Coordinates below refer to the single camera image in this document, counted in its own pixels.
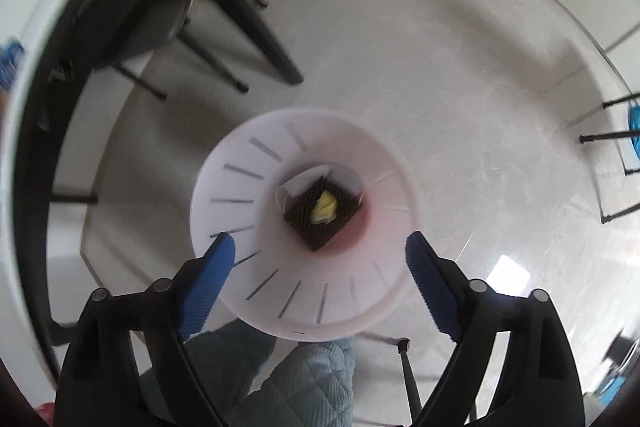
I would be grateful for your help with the black metal rack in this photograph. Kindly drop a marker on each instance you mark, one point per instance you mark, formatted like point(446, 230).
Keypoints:
point(610, 136)

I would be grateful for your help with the grey stool black legs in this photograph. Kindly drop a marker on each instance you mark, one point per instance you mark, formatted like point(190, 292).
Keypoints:
point(150, 22)

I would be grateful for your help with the white table black frame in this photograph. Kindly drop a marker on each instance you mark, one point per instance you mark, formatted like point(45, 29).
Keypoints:
point(270, 52)

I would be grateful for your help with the white plastic trash bin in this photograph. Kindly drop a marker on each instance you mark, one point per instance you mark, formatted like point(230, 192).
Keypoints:
point(240, 167)

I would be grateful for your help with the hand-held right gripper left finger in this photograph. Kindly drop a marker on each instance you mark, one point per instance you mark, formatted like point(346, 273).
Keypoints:
point(210, 287)

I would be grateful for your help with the black tripod leg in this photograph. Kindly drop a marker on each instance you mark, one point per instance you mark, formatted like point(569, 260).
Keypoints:
point(408, 372)

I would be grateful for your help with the blue printed packet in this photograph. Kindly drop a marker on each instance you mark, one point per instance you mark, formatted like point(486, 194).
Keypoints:
point(10, 64)

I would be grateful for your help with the white paper scrap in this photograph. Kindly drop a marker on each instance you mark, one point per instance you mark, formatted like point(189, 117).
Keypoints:
point(299, 183)

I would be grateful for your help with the yellow crumpled wrapper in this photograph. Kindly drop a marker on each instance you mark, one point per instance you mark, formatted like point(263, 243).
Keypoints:
point(324, 207)

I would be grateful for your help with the red item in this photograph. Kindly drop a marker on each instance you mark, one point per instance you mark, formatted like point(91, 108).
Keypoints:
point(46, 413)

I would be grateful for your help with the blue item on rack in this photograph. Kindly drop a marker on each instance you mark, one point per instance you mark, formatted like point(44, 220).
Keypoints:
point(636, 132)

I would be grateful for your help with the person's quilted green trousers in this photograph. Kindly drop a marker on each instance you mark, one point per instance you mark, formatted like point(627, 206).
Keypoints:
point(300, 387)

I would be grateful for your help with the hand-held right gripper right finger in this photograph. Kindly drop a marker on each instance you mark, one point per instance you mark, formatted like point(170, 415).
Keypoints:
point(432, 292)

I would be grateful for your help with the black foam square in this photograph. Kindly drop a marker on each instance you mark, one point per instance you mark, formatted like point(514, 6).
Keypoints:
point(302, 219)

